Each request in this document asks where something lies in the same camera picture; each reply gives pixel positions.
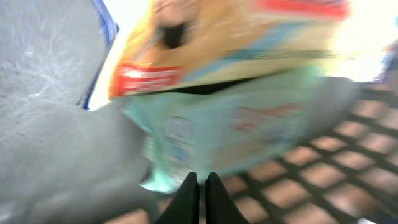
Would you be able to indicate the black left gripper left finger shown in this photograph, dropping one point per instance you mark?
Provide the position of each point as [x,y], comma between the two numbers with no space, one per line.
[184,207]

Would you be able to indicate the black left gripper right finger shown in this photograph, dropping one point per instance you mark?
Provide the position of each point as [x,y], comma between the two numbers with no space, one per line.
[220,209]

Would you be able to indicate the yellow snack bag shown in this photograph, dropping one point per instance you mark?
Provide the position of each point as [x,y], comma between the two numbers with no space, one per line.
[175,44]

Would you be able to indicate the grey plastic basket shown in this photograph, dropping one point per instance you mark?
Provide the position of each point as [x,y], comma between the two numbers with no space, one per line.
[62,164]

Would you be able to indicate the teal wet wipes pack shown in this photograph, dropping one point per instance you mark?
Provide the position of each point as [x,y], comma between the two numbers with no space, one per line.
[223,131]

